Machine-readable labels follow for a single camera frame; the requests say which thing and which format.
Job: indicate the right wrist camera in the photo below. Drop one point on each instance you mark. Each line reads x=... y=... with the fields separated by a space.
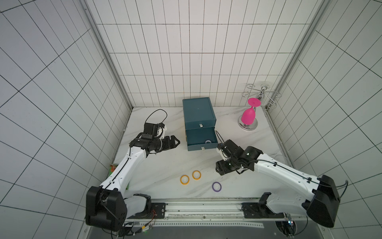
x=220 y=147

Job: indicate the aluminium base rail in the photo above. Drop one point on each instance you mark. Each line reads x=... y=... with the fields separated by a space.
x=210 y=218

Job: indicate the pink goblet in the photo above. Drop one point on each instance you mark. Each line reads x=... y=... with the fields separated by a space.
x=249 y=114

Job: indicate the green snack bag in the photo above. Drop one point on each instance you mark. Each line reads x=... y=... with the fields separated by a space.
x=112 y=168

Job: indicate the right yellow tape roll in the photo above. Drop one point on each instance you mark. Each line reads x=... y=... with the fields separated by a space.
x=196 y=175

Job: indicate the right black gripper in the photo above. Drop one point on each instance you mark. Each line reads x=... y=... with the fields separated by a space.
x=226 y=167

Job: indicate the yellow tape roll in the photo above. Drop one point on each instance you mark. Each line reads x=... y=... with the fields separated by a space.
x=196 y=175
x=184 y=179

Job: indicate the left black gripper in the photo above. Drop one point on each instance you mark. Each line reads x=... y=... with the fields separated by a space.
x=167 y=143

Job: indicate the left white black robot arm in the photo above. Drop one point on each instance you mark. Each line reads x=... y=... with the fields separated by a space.
x=106 y=207

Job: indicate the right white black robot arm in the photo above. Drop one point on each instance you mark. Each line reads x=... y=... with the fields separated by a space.
x=304 y=194

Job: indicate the teal drawer cabinet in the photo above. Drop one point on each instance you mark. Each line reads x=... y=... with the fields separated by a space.
x=198 y=109

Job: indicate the chrome glass rack stand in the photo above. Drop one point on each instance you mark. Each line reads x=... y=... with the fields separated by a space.
x=265 y=96

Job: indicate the left yellow tape roll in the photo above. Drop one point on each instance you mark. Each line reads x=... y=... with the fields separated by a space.
x=184 y=179

